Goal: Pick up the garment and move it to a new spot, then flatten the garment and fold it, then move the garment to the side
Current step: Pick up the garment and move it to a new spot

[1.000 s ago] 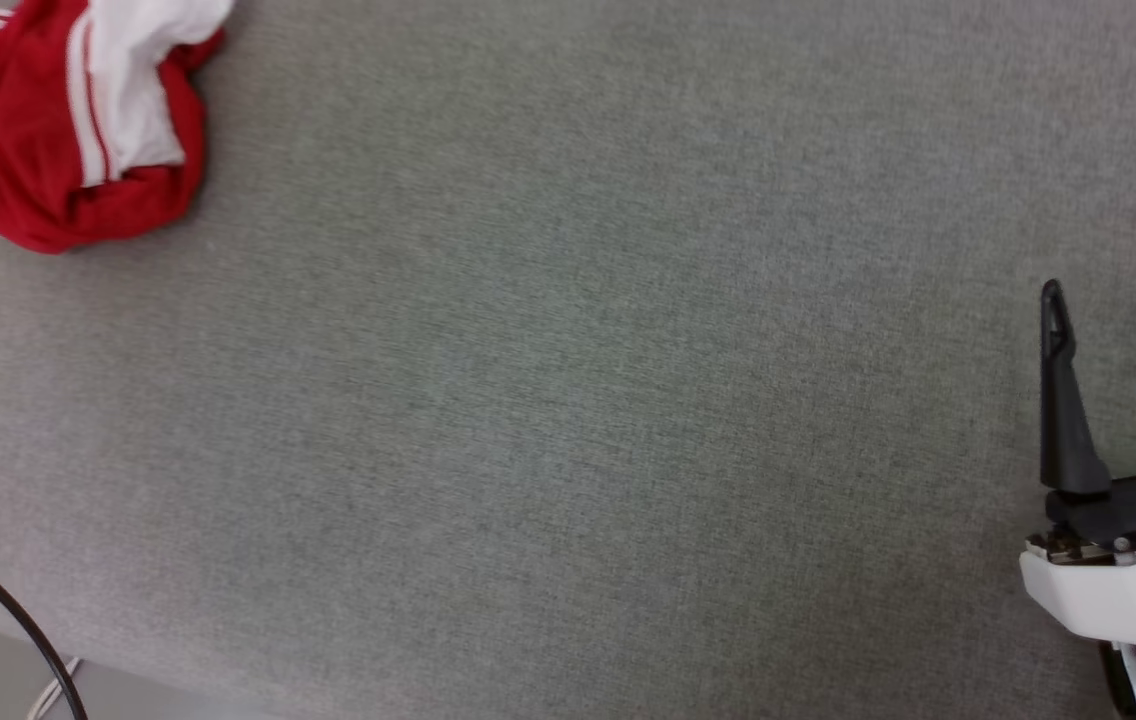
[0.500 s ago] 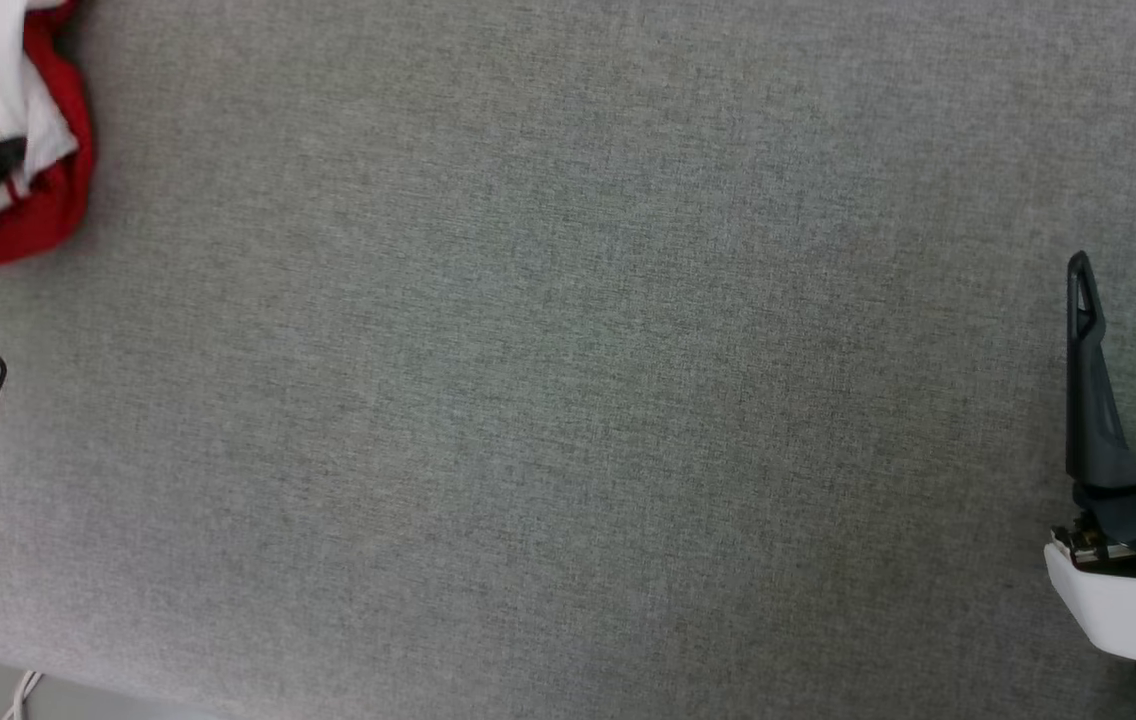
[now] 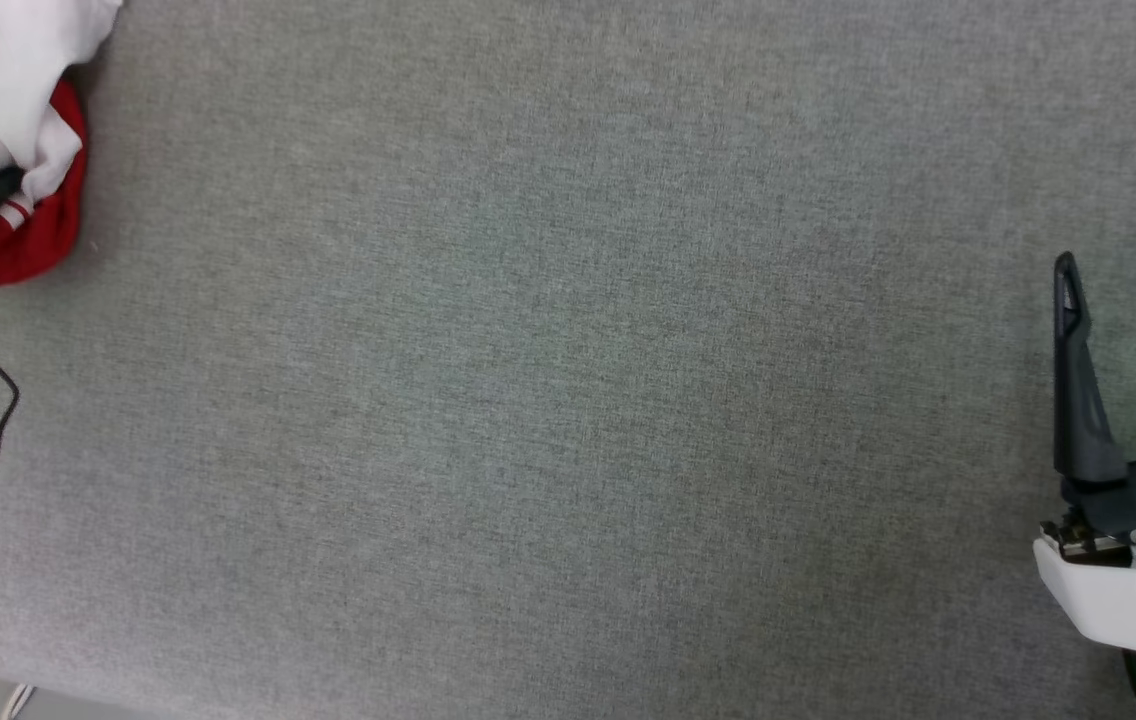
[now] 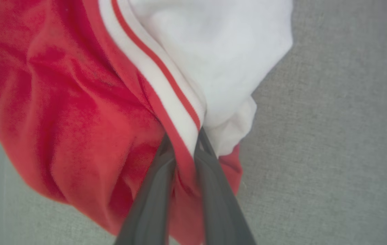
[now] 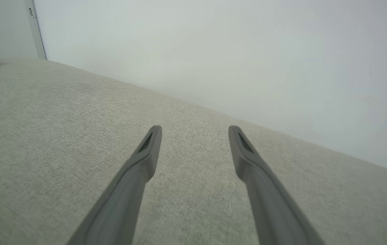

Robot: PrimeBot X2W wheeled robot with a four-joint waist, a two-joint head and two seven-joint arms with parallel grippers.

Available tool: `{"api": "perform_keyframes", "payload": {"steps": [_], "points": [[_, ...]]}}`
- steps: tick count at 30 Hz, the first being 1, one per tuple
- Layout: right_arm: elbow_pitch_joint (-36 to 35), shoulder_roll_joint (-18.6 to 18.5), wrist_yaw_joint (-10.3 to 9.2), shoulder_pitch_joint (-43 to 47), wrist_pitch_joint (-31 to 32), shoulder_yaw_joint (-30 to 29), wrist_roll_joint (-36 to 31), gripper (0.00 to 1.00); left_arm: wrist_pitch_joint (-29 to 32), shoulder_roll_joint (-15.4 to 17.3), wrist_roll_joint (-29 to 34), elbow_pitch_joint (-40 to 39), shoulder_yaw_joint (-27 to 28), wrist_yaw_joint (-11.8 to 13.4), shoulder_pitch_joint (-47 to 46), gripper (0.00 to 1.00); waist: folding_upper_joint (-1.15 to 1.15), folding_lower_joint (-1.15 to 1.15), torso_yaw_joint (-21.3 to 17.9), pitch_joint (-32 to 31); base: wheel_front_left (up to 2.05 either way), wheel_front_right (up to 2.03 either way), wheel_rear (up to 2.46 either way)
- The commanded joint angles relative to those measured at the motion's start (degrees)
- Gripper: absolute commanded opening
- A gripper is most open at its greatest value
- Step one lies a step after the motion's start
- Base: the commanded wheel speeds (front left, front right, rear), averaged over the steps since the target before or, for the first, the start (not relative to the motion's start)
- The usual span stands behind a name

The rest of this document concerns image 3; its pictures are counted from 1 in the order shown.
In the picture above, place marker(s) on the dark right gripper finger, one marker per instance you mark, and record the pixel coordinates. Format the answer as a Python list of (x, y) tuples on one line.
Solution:
[(1078, 420)]

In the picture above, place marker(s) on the red shorts with white stripes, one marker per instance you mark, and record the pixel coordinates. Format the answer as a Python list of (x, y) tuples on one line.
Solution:
[(38, 235)]

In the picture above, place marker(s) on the grey fabric sofa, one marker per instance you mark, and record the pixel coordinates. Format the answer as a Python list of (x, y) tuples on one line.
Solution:
[(568, 360)]

